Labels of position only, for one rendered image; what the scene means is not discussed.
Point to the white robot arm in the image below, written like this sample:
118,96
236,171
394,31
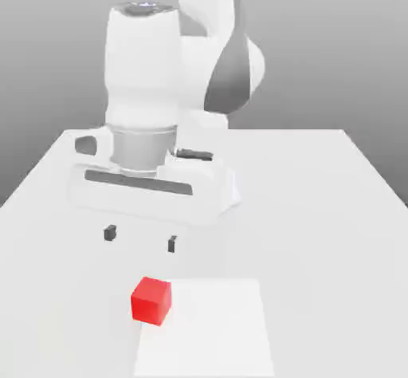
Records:
143,65

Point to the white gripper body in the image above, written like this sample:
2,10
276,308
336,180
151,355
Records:
140,197

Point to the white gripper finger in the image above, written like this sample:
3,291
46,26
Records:
172,244
110,233

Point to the small red cube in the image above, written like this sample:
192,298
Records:
149,301

